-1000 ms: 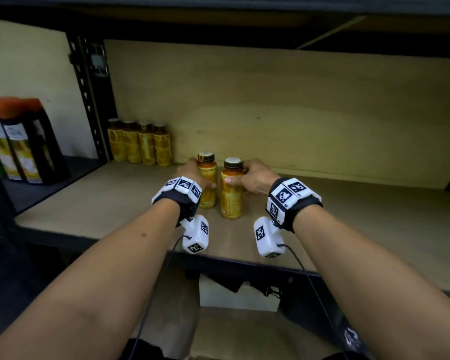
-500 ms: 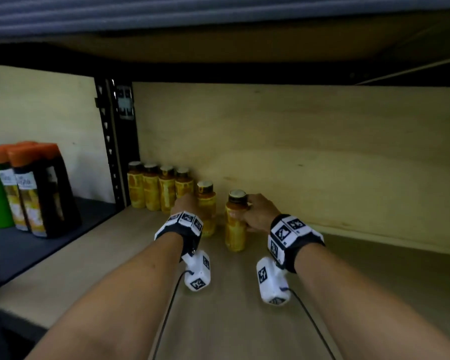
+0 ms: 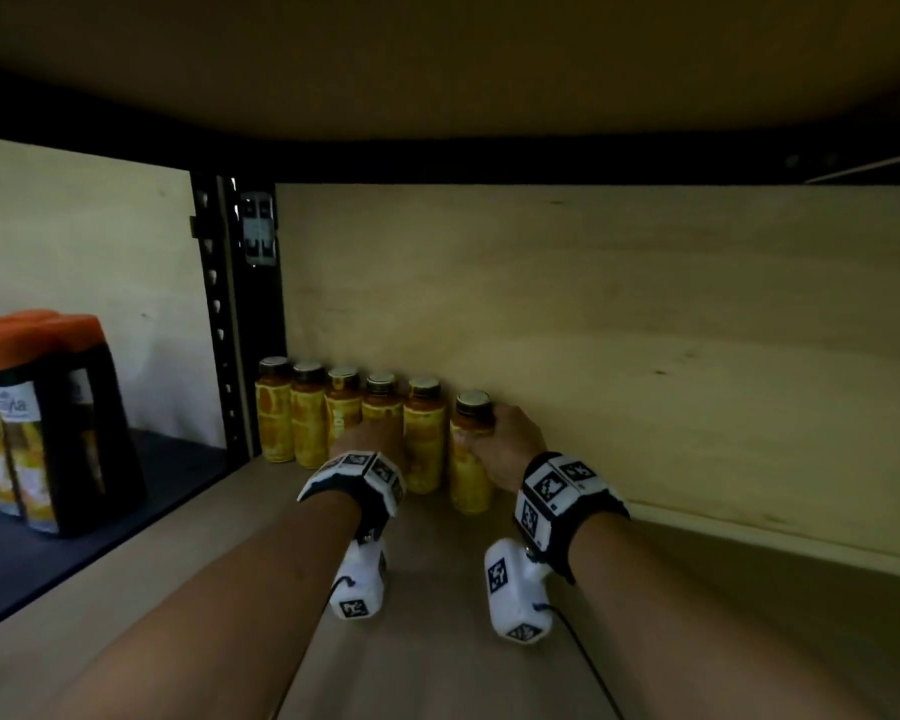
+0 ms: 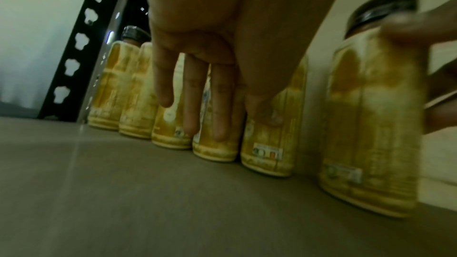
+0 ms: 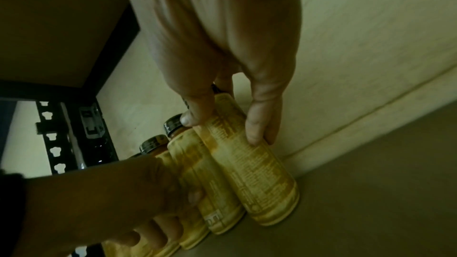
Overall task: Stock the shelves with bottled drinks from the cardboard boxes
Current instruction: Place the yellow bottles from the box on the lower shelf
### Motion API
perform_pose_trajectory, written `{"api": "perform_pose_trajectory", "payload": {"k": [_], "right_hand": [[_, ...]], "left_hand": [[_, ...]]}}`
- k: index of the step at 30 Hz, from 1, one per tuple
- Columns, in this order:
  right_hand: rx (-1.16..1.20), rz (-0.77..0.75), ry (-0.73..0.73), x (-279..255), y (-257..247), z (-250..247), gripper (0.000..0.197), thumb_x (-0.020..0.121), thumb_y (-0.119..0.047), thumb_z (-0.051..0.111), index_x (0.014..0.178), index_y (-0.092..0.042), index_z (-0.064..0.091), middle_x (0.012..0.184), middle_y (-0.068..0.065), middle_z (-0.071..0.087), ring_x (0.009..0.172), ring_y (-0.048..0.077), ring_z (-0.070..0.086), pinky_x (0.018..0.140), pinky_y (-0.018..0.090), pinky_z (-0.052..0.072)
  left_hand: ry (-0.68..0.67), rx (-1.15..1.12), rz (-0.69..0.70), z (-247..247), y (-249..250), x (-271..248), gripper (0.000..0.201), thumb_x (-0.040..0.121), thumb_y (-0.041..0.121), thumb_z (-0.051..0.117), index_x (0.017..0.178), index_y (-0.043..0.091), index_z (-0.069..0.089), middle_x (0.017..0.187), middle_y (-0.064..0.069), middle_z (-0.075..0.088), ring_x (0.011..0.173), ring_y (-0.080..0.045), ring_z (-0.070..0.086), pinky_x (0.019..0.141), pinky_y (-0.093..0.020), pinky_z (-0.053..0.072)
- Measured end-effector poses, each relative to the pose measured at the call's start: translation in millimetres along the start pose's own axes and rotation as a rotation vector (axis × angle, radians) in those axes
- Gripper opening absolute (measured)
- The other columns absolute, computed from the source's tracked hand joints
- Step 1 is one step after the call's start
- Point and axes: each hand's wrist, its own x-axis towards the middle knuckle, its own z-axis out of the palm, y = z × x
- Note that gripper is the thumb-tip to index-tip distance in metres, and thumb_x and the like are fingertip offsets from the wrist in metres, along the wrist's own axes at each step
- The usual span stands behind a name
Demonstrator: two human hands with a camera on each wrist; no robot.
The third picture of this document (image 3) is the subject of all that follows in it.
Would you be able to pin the person's left hand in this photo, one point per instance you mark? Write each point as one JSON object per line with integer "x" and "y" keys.
{"x": 371, "y": 438}

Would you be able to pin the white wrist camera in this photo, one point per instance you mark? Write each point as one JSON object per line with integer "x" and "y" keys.
{"x": 360, "y": 584}
{"x": 514, "y": 592}

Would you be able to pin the black marker wrist band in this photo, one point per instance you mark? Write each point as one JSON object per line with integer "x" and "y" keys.
{"x": 562, "y": 502}
{"x": 352, "y": 479}

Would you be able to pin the group of rearranged yellow jars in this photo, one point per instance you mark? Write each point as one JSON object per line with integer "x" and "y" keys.
{"x": 274, "y": 419}

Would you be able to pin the person's left forearm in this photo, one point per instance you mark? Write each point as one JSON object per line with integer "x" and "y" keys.
{"x": 217, "y": 629}

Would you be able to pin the wooden shelf with black frame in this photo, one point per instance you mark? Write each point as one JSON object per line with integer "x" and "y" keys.
{"x": 645, "y": 329}

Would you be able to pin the person's right forearm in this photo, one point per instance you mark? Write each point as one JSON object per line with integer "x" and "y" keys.
{"x": 682, "y": 637}

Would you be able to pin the person's right hand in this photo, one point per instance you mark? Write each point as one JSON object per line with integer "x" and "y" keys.
{"x": 506, "y": 449}

